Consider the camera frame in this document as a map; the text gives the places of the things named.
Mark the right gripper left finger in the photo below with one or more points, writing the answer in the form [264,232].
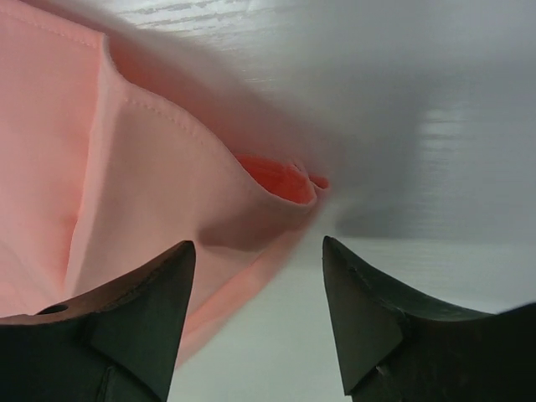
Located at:
[118,342]

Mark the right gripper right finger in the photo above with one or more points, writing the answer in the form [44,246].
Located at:
[395,343]

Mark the salmon orange skirt pile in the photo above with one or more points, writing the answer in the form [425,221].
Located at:
[102,170]

